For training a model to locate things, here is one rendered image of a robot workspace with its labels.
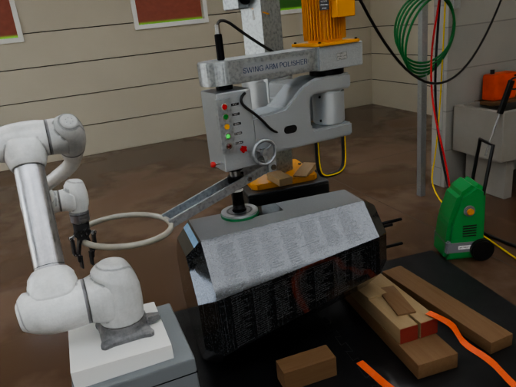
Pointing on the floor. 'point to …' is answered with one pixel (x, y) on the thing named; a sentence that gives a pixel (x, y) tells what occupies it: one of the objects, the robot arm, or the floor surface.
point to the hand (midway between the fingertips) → (86, 259)
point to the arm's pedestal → (183, 361)
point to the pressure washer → (464, 216)
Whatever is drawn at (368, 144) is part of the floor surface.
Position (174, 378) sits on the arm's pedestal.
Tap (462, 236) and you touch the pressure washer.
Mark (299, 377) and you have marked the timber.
